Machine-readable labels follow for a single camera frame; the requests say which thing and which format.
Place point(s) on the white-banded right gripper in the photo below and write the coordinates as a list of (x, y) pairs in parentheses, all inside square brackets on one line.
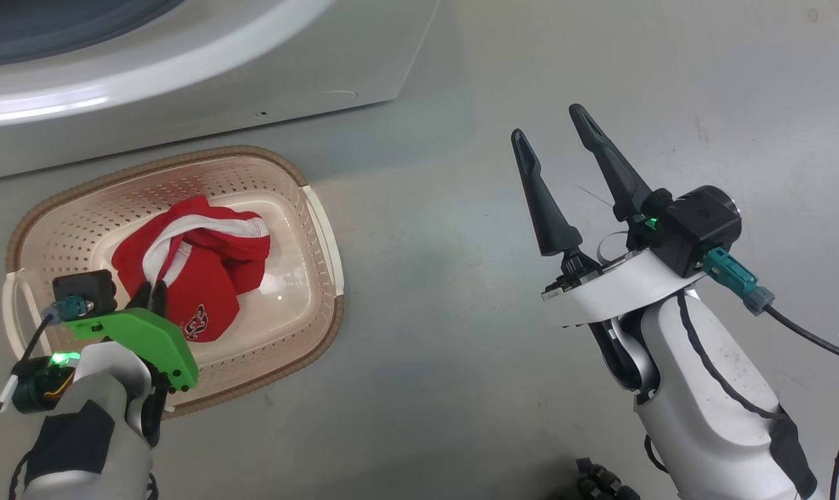
[(621, 295)]

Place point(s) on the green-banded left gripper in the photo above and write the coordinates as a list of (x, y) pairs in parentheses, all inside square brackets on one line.
[(148, 340)]

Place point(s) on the red and white garment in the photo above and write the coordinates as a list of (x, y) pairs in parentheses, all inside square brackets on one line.
[(211, 278)]

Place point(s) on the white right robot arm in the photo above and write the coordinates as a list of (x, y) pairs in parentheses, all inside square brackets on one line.
[(704, 389)]

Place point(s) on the cream perforated laundry basket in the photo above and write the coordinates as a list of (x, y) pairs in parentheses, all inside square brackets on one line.
[(287, 292)]

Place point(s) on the white front-load washing machine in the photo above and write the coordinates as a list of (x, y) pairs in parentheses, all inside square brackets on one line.
[(183, 104)]

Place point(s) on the dark grey drum opening seal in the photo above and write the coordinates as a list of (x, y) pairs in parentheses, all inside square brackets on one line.
[(44, 28)]

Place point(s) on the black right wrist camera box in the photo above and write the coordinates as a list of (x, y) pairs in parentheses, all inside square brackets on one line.
[(687, 232)]

